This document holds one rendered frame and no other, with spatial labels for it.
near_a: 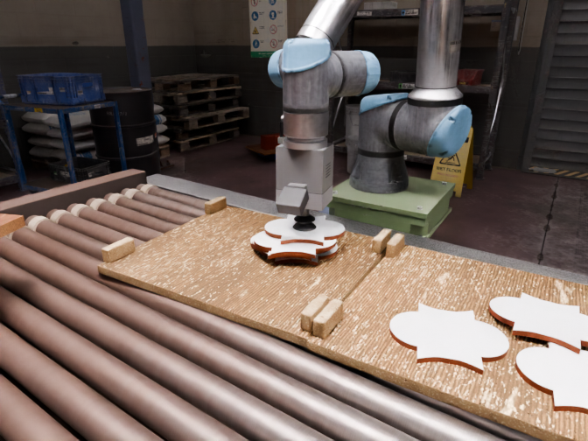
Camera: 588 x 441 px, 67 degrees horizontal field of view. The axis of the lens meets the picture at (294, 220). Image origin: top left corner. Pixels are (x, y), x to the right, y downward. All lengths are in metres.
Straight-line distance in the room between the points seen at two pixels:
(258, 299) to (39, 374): 0.29
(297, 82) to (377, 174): 0.46
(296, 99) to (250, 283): 0.30
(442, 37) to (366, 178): 0.35
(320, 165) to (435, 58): 0.39
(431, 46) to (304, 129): 0.38
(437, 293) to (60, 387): 0.52
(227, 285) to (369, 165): 0.54
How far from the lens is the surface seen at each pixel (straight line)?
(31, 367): 0.66
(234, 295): 0.68
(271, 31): 6.37
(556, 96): 5.25
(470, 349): 0.60
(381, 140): 1.09
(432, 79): 1.00
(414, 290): 0.71
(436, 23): 0.99
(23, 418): 0.59
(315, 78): 0.71
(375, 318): 0.64
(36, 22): 5.78
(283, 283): 0.71
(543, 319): 0.68
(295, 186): 0.73
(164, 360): 0.61
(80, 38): 6.03
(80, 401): 0.58
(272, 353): 0.60
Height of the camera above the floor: 1.29
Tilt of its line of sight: 22 degrees down
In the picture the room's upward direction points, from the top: straight up
